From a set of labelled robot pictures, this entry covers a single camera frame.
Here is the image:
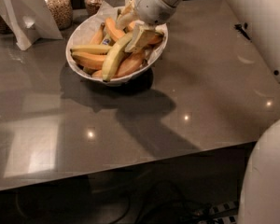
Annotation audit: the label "small banana upper left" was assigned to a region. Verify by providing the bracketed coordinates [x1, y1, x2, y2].
[90, 22, 105, 45]

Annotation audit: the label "white bowl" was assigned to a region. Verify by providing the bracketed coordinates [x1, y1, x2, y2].
[66, 6, 168, 86]

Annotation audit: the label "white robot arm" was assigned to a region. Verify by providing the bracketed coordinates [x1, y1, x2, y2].
[117, 0, 280, 224]

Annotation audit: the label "long greenish yellow banana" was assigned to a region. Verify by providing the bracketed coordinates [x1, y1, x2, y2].
[102, 32, 133, 82]

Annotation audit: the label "yellow banana left upper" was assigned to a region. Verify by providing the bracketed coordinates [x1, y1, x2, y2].
[70, 44, 111, 55]

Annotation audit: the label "black cables on floor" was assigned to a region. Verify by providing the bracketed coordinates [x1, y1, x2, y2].
[108, 179, 216, 224]

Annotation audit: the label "black item near plates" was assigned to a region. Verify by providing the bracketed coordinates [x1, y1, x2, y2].
[234, 23, 251, 40]

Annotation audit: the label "black white striped strip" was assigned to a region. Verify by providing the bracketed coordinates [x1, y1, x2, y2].
[195, 201, 239, 224]

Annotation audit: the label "orange banana right side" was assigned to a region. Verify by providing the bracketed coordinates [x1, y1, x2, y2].
[126, 21, 164, 45]

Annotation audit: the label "orange banana left lower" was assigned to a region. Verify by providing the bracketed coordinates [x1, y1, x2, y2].
[71, 51, 105, 70]

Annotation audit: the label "orange banana top centre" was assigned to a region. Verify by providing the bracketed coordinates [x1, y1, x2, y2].
[105, 17, 125, 42]

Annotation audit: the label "glass jar of nuts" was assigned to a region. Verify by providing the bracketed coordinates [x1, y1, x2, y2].
[45, 0, 73, 30]

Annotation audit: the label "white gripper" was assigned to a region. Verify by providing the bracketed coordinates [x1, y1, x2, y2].
[116, 0, 176, 53]

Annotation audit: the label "glass jar dark snacks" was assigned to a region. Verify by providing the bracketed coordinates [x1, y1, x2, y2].
[84, 0, 102, 16]

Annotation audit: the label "orange banana bottom right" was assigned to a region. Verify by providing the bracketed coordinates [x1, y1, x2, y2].
[91, 49, 147, 79]

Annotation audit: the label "orange banana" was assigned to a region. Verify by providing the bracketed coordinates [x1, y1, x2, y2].
[91, 49, 147, 79]
[105, 17, 125, 42]
[71, 51, 105, 70]
[126, 21, 164, 45]

